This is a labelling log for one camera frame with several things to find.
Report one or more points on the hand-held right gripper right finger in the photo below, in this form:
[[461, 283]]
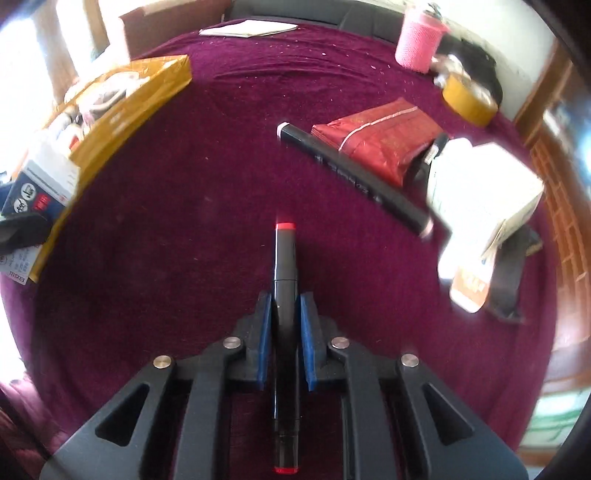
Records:
[[308, 341]]

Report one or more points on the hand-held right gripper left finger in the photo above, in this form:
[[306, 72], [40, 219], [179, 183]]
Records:
[[265, 341]]

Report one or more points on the black marker with red caps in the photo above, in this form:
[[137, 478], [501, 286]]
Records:
[[285, 267]]

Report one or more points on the yellow cardboard box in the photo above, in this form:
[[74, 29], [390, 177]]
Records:
[[134, 101]]

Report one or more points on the black marker with white cap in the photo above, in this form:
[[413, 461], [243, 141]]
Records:
[[351, 177]]

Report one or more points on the white box with orange end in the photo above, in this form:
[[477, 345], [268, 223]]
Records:
[[468, 286]]

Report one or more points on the black and gold bag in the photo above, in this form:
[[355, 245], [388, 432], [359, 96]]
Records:
[[508, 277]]

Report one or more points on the red packet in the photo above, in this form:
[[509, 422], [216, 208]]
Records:
[[383, 134]]

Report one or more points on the large cream medicine box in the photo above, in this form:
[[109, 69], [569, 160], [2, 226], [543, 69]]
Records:
[[480, 189]]

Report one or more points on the white printed box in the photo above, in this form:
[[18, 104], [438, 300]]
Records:
[[21, 265]]

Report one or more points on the black flat object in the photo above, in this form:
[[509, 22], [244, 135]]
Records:
[[23, 233]]

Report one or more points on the blue and white box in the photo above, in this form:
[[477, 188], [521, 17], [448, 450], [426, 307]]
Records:
[[41, 184]]

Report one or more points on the yellow tape roll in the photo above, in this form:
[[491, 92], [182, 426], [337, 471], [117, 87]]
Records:
[[466, 104]]

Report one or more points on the wooden brick-pattern furniture panel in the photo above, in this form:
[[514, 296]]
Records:
[[568, 221]]

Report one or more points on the white paper sheet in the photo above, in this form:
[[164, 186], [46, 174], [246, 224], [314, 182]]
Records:
[[249, 27]]

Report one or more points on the pink mesh holder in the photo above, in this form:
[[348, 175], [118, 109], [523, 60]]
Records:
[[418, 41]]

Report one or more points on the brown cushion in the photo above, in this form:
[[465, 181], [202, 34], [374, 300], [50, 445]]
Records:
[[152, 27]]

